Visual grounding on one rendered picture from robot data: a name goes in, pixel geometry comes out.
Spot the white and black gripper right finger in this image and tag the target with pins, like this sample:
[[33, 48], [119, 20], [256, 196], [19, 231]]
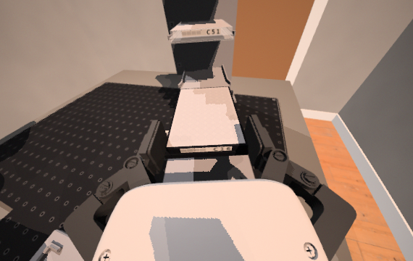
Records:
[[332, 215]]

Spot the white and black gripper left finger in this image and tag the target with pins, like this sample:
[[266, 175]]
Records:
[[86, 224]]

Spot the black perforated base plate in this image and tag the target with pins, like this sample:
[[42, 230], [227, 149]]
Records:
[[48, 170]]

